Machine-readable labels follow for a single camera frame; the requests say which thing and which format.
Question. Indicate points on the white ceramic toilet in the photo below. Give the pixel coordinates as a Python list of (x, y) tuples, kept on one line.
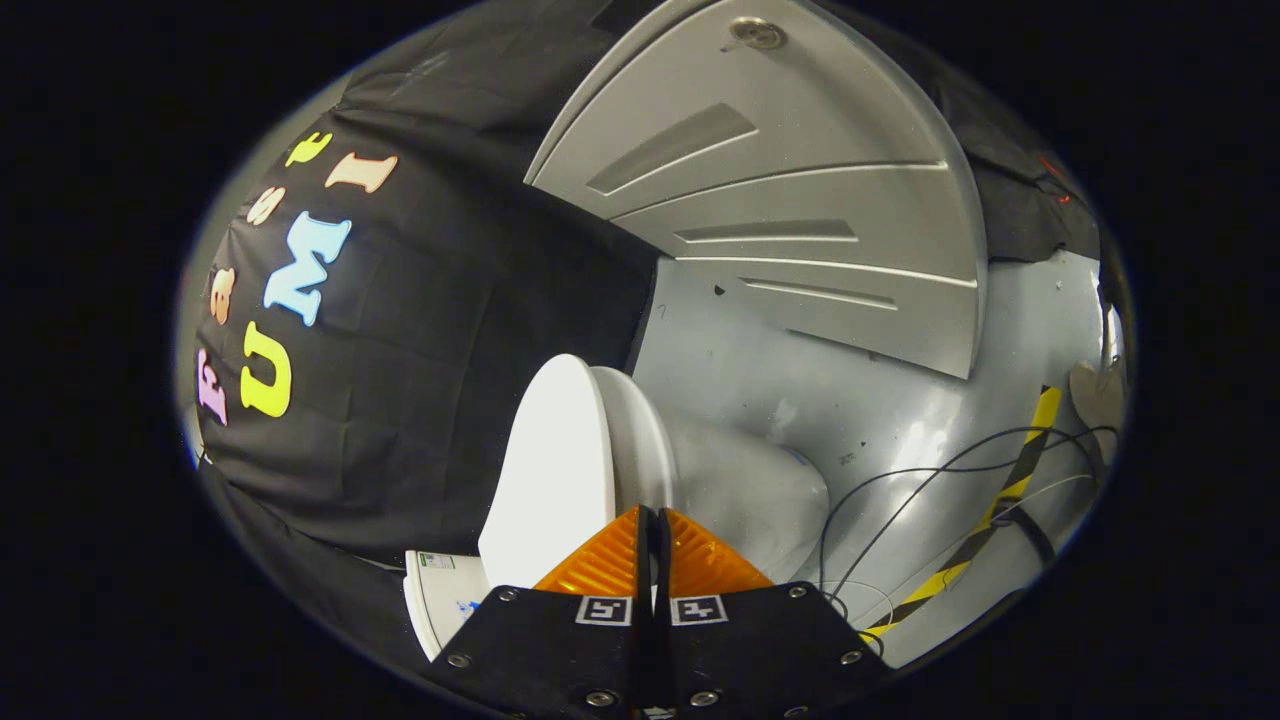
[(740, 490)]

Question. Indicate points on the yellow black striped tape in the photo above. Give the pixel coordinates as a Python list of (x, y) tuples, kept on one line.
[(1010, 480)]

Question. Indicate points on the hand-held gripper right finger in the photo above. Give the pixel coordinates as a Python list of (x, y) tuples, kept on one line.
[(760, 650)]

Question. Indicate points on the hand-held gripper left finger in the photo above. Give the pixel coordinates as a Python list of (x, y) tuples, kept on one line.
[(560, 650)]

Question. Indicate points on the white top grey cabinet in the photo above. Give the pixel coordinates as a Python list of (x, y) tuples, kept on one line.
[(800, 200)]

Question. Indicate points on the black backdrop cloth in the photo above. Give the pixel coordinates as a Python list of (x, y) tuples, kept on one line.
[(420, 400)]

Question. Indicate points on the white toilet lid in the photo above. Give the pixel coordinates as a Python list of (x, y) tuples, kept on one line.
[(550, 470)]

